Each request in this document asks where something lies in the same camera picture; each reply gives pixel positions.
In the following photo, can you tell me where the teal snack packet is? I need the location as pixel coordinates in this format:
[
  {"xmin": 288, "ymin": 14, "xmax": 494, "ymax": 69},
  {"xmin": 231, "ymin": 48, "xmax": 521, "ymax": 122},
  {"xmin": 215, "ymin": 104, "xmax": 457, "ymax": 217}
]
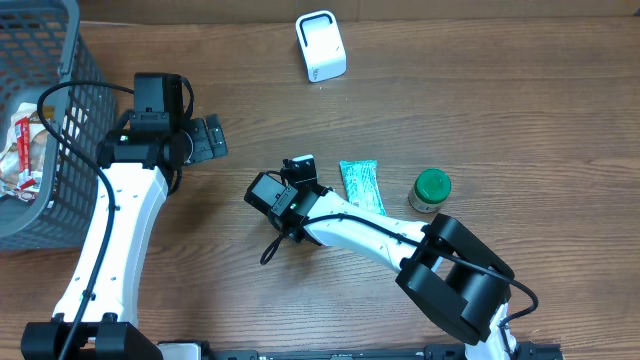
[{"xmin": 339, "ymin": 160, "xmax": 387, "ymax": 216}]

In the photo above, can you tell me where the green lid jar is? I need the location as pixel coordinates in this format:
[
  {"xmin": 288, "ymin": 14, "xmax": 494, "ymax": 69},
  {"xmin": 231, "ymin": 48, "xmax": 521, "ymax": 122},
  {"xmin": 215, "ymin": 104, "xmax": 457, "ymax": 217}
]
[{"xmin": 408, "ymin": 168, "xmax": 452, "ymax": 213}]

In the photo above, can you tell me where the grey plastic mesh basket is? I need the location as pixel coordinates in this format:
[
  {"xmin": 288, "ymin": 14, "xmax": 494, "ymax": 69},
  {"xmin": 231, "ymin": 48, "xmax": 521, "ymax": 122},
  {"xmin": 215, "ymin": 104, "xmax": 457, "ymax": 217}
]
[{"xmin": 1, "ymin": 0, "xmax": 117, "ymax": 250}]

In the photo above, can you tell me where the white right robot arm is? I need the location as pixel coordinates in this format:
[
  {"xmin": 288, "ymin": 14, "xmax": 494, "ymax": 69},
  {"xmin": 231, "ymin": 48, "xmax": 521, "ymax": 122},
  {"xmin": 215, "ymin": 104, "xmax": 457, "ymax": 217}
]
[{"xmin": 280, "ymin": 155, "xmax": 531, "ymax": 359}]

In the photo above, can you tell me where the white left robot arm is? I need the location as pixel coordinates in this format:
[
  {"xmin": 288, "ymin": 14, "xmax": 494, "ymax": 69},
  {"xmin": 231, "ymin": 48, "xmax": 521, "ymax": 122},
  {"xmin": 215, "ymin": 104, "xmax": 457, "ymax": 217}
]
[{"xmin": 20, "ymin": 73, "xmax": 228, "ymax": 359}]

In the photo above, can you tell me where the white barcode scanner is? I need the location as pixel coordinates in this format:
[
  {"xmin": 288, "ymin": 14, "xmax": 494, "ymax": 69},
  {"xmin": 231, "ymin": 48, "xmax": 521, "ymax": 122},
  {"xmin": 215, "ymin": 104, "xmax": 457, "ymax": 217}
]
[{"xmin": 295, "ymin": 10, "xmax": 347, "ymax": 83}]

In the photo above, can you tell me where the red stick packet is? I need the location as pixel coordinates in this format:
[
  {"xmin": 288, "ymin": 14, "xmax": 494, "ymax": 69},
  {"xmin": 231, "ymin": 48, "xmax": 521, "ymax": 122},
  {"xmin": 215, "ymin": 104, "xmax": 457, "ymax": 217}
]
[{"xmin": 14, "ymin": 117, "xmax": 36, "ymax": 190}]

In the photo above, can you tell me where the beige cookie pouch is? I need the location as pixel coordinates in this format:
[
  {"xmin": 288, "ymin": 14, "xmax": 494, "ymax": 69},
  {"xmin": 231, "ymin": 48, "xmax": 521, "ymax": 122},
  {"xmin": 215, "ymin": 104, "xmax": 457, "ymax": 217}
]
[{"xmin": 1, "ymin": 103, "xmax": 48, "ymax": 203}]

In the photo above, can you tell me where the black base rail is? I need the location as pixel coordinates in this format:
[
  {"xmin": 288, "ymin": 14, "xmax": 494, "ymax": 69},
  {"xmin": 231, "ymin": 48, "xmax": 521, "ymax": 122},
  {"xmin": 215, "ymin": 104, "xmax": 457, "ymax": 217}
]
[{"xmin": 157, "ymin": 340, "xmax": 564, "ymax": 360}]

